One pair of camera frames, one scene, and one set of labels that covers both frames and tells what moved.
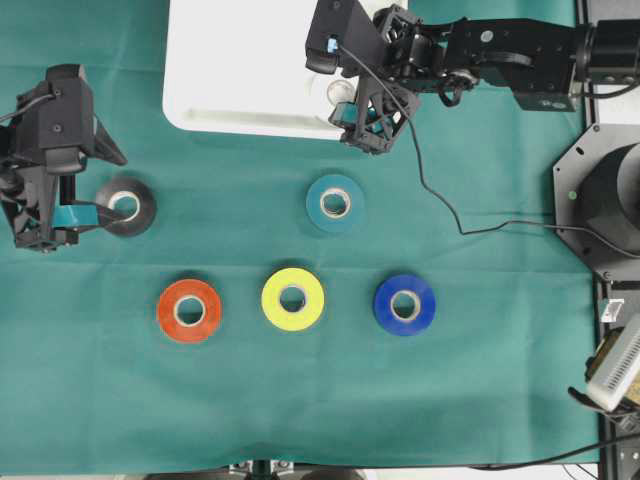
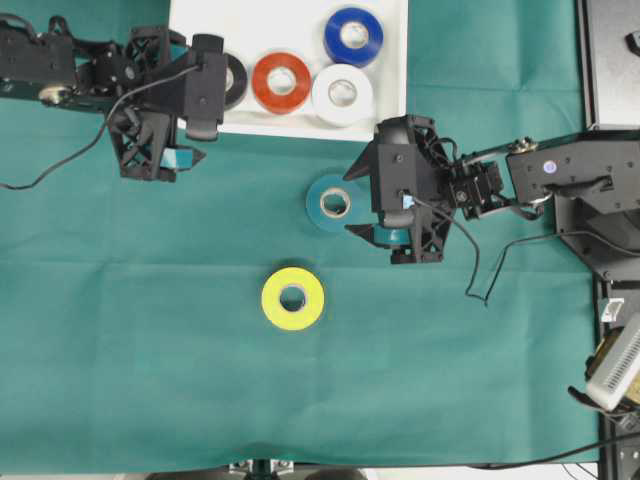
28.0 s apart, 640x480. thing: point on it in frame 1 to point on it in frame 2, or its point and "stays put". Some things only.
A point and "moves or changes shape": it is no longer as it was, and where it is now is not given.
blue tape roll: x=405 y=305 moves or changes shape
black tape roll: x=134 y=199 to x=234 y=82
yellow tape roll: x=312 y=293 stays put
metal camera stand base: x=262 y=469 stays put
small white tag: x=614 y=311 stays put
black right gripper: x=389 y=91 to x=415 y=178
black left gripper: x=42 y=207 to x=142 y=79
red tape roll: x=189 y=310 to x=281 y=83
